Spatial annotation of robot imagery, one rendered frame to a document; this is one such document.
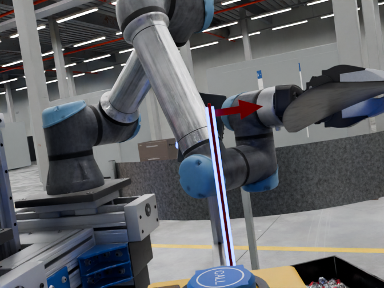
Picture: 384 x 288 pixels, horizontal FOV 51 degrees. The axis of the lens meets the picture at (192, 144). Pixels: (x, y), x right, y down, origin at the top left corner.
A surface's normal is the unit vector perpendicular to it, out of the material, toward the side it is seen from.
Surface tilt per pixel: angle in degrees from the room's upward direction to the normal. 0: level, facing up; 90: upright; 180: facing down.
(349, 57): 90
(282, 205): 90
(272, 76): 90
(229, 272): 0
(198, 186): 89
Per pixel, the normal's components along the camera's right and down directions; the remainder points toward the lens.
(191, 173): -0.72, 0.15
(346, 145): 0.22, 0.03
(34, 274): 0.95, -0.12
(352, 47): -0.45, 0.11
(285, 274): -0.14, -0.99
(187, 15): 0.61, 0.61
